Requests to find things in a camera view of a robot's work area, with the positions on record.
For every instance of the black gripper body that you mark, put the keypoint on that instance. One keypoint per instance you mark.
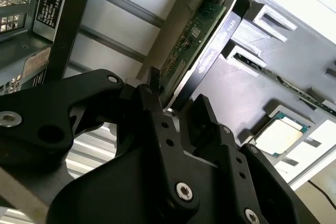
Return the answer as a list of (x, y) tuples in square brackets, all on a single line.
[(118, 190)]

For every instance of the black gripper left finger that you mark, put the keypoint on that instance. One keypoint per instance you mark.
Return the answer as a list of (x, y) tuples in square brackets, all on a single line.
[(52, 108)]

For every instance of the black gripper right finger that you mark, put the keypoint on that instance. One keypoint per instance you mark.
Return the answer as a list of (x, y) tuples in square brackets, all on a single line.
[(252, 182)]

